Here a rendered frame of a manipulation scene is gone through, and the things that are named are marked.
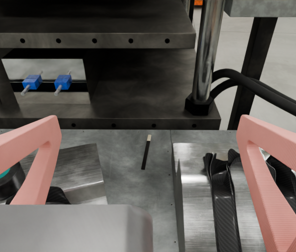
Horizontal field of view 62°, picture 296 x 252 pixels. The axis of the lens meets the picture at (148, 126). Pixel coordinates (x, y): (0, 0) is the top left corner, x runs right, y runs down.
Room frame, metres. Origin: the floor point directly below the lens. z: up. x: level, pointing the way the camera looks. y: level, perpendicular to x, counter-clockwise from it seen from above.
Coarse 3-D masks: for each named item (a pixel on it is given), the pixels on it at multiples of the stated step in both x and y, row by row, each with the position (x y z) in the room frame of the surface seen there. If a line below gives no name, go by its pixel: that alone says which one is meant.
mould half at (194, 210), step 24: (192, 144) 0.47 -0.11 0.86; (216, 144) 0.47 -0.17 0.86; (192, 168) 0.32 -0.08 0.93; (240, 168) 0.32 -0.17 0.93; (192, 192) 0.27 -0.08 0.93; (240, 192) 0.27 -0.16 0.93; (192, 216) 0.24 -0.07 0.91; (240, 216) 0.23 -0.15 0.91; (192, 240) 0.20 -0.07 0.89; (240, 240) 0.20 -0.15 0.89
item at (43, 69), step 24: (24, 48) 0.88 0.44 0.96; (48, 48) 0.87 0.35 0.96; (72, 48) 0.87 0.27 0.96; (96, 48) 1.01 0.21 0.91; (24, 72) 0.78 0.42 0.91; (48, 72) 0.78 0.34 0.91; (72, 72) 0.78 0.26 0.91; (96, 72) 0.95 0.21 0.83; (24, 96) 0.78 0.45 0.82; (48, 96) 0.78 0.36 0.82; (72, 96) 0.78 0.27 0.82
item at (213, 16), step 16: (208, 0) 0.72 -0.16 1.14; (224, 0) 0.73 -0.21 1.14; (208, 16) 0.72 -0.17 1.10; (208, 32) 0.72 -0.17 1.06; (208, 48) 0.71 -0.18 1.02; (208, 64) 0.71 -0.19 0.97; (208, 80) 0.72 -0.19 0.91; (192, 96) 0.73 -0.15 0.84; (208, 96) 0.73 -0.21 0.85; (192, 112) 0.70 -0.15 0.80; (208, 112) 0.71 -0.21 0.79
